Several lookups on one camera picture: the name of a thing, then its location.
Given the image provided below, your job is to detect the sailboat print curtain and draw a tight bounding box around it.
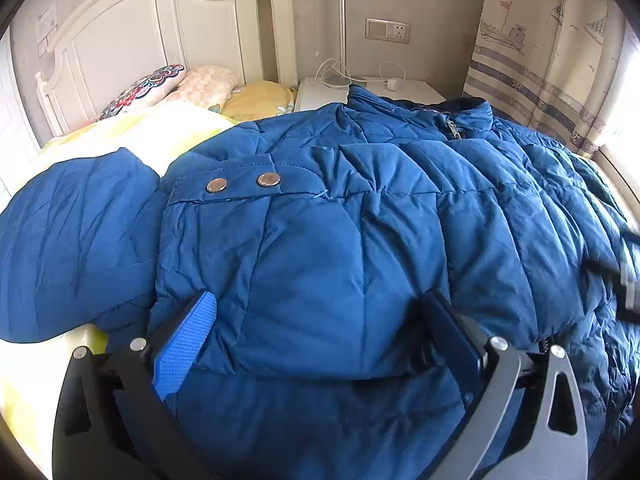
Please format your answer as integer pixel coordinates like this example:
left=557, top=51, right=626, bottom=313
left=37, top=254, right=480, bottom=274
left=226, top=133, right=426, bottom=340
left=464, top=0, right=626, bottom=157

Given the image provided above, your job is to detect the yellow pillow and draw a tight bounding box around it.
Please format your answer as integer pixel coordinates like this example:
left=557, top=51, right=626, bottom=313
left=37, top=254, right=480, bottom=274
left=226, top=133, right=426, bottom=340
left=221, top=80, right=297, bottom=122

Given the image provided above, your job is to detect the silver lamp pole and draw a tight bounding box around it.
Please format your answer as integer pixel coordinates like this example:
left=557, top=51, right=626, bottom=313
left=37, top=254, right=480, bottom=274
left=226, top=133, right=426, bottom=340
left=322, top=0, right=367, bottom=89

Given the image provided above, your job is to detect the white charger cable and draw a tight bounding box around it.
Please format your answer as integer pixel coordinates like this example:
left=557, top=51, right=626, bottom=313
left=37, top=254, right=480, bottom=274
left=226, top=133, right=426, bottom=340
left=314, top=58, right=407, bottom=92

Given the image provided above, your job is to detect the white wooden headboard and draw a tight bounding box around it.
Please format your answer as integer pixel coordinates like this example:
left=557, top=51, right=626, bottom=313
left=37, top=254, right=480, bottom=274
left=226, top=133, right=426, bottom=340
left=35, top=0, right=299, bottom=136

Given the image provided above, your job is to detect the colourful patterned pillow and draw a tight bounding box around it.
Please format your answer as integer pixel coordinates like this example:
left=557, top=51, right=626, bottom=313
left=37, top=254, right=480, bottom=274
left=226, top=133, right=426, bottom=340
left=99, top=64, right=186, bottom=120

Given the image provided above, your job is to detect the wall switch and socket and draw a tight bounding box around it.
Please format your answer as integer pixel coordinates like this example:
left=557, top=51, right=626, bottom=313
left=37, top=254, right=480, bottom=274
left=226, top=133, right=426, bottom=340
left=364, top=18, right=411, bottom=44

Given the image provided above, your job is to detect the blue puffer jacket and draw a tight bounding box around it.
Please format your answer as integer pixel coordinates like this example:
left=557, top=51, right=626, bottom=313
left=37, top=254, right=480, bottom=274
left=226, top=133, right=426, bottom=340
left=1, top=87, right=639, bottom=479

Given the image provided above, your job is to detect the yellow checked bed quilt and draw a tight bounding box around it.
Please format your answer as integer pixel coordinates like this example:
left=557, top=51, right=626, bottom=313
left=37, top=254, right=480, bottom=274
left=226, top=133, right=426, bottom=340
left=1, top=102, right=233, bottom=479

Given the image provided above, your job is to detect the pink dotted pillow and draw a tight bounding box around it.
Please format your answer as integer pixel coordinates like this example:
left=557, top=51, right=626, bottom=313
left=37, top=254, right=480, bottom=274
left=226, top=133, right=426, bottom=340
left=165, top=65, right=239, bottom=113

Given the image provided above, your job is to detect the white bedside table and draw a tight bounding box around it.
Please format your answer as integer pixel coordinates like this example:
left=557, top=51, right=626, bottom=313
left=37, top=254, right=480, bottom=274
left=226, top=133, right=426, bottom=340
left=293, top=76, right=447, bottom=113

